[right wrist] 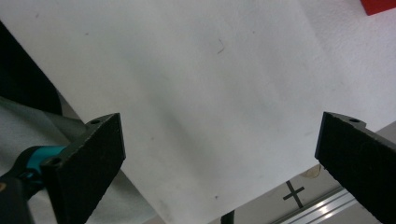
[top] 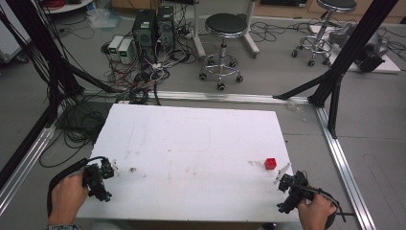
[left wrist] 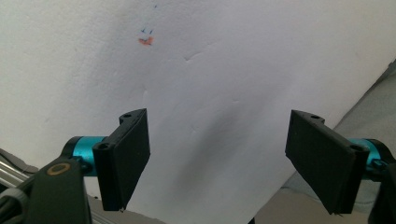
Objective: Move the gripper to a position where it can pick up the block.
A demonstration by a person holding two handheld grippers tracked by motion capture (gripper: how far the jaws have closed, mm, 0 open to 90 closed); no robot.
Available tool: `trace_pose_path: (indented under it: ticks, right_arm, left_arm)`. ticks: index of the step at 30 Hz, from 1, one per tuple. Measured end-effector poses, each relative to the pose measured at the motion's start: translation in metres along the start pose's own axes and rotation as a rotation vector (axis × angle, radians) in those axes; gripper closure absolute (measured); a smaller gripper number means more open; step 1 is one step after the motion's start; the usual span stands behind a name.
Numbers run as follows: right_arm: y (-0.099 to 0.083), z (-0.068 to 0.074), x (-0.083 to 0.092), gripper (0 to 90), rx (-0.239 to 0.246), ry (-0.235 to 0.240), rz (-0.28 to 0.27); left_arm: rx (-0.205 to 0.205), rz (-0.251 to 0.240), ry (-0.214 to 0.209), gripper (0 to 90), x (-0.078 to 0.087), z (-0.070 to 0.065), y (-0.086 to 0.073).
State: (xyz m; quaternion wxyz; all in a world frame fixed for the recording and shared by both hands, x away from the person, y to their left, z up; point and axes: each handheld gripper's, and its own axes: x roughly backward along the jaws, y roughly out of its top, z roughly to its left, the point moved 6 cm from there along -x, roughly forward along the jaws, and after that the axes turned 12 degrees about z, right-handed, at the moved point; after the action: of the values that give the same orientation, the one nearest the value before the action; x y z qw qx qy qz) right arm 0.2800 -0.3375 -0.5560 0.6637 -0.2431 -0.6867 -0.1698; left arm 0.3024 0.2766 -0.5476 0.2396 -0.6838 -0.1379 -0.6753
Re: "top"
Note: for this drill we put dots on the white power supply unit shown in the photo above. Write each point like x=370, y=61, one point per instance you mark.
x=125, y=51
x=115, y=46

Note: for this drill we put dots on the white panel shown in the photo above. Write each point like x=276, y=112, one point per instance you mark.
x=9, y=35

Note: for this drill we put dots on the person's right hand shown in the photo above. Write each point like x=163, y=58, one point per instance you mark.
x=316, y=214

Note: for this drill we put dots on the person's left hand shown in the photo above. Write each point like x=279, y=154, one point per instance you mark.
x=67, y=199

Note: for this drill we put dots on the white stand legs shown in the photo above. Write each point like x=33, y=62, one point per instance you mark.
x=250, y=41

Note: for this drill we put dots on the person's denim sleeve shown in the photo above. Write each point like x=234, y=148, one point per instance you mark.
x=63, y=227

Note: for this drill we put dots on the clear plastic bag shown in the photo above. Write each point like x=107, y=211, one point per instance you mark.
x=103, y=18

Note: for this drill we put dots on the grey machine on white board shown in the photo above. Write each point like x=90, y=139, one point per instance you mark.
x=373, y=48

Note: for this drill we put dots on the black round stool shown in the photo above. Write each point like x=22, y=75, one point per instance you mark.
x=332, y=6
x=226, y=25

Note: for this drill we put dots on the black braced frame post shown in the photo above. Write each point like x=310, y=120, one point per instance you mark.
x=357, y=44

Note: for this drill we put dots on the red cube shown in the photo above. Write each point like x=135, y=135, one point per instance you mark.
x=270, y=163

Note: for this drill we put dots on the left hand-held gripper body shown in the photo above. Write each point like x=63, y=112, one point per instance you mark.
x=95, y=180

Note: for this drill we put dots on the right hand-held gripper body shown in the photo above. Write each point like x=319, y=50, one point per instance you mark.
x=295, y=191

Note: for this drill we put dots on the aluminium floor rail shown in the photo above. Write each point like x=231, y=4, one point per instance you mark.
x=22, y=166
x=223, y=96
x=344, y=169

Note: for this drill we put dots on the black computer tower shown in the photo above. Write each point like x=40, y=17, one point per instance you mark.
x=165, y=27
x=144, y=32

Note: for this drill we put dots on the white round table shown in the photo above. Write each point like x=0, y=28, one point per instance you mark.
x=68, y=7

